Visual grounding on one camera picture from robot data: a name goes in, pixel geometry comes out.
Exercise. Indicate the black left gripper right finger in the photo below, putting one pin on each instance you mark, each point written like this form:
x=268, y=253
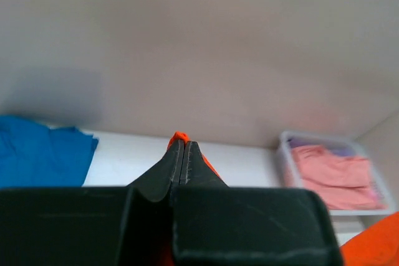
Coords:
x=195, y=171

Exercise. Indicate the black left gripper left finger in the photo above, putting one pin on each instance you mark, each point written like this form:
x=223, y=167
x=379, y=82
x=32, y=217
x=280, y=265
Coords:
x=156, y=183

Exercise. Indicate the orange t shirt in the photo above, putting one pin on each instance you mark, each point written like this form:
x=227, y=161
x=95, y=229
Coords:
x=269, y=226

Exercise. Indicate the blue folded t shirt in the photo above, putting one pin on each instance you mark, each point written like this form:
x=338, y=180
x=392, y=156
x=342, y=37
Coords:
x=35, y=155

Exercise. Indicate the lilac t shirt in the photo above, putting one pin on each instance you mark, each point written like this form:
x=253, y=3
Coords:
x=339, y=150

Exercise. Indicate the pink t shirt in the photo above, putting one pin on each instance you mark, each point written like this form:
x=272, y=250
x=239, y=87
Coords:
x=343, y=182

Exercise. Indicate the white plastic basket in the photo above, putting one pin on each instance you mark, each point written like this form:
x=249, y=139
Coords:
x=291, y=178

